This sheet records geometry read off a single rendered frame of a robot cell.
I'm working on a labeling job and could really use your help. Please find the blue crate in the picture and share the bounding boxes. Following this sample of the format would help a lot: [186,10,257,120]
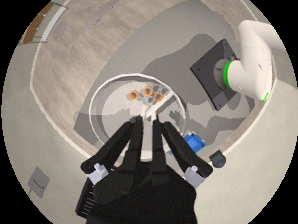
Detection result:
[184,131,206,153]

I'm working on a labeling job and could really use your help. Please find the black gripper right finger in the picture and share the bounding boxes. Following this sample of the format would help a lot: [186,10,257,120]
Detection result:
[151,105,213,196]

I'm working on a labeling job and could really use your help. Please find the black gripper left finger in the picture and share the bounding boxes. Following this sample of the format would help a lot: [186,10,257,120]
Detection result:
[80,105,146,194]

